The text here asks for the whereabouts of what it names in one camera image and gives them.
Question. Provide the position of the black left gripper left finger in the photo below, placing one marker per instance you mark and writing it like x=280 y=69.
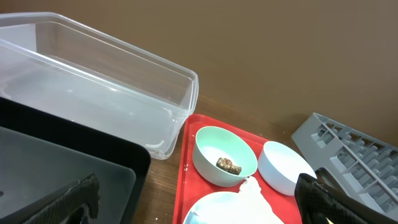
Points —
x=77 y=202

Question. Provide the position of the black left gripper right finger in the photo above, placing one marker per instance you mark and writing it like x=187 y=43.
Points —
x=320 y=203

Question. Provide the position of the light blue bowl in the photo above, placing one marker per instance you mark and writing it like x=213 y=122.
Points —
x=280 y=166

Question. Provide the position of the white napkin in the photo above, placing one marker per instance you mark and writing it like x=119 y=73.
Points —
x=247 y=206

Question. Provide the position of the brown food scrap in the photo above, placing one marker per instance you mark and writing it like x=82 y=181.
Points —
x=226 y=165

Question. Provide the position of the mint green bowl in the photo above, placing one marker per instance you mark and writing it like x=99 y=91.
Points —
x=212 y=143

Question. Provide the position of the grey dishwasher rack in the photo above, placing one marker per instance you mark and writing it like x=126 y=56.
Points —
x=364 y=167

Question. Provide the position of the clear plastic waste bin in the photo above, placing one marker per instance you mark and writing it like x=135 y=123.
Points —
x=60 y=66

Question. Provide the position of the black tray bin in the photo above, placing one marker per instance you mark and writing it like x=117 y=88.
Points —
x=42 y=156

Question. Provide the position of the light blue plate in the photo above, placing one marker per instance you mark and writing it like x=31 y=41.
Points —
x=203 y=211

